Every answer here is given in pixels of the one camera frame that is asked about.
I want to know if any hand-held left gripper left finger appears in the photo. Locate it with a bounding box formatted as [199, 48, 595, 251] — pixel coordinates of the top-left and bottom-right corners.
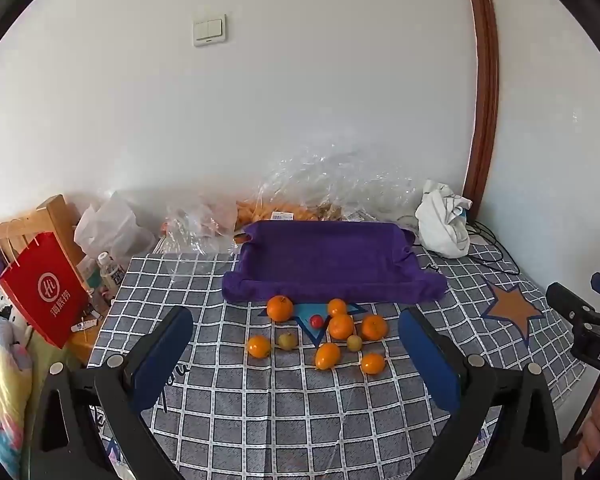
[27, 305, 196, 480]

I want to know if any black cable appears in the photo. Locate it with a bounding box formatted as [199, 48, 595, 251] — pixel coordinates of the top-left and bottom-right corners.
[462, 219, 523, 277]

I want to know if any crumpled white cloth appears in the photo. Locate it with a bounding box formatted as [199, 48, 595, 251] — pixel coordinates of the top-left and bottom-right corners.
[415, 180, 473, 259]

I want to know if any red paper bag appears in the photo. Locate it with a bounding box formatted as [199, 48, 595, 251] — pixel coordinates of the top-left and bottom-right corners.
[0, 232, 90, 350]

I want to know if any small white tube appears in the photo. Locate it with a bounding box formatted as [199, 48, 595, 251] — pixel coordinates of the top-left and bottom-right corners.
[71, 312, 101, 333]

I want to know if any small clear plastic bag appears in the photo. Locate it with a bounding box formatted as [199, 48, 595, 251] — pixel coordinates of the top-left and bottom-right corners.
[157, 200, 241, 281]

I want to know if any grey checkered cloth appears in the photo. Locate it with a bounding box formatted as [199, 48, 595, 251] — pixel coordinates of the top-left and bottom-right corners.
[87, 240, 588, 480]

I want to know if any person's right hand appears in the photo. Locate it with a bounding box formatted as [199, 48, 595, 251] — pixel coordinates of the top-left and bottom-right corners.
[577, 391, 600, 472]

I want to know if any wooden side table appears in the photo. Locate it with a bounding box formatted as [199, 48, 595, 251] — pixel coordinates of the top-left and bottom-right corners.
[67, 305, 113, 367]

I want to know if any brown wooden door frame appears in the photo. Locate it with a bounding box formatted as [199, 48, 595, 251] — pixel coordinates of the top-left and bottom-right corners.
[462, 0, 501, 208]

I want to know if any clear plastic bottle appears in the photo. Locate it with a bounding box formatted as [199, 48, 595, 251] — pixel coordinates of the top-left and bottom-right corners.
[97, 252, 127, 297]

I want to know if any orange net bag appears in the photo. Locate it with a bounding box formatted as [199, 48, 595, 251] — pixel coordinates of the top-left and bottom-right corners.
[236, 200, 341, 223]

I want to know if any large clear plastic bag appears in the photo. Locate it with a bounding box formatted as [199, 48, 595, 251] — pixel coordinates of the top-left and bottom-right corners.
[255, 132, 423, 226]

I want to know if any purple towel tray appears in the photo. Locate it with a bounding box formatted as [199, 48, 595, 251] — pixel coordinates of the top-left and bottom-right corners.
[222, 220, 449, 306]

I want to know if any white plastic bag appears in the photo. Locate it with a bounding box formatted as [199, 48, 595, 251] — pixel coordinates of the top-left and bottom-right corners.
[73, 191, 157, 271]

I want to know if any white light switch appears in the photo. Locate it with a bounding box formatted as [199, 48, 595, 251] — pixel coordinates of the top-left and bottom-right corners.
[192, 15, 228, 48]

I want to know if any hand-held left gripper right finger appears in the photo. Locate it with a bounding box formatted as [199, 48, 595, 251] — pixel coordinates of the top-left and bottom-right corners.
[399, 305, 563, 480]

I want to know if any pastel printed blanket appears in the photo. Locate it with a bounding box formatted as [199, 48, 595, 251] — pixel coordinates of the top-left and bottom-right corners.
[0, 305, 33, 478]

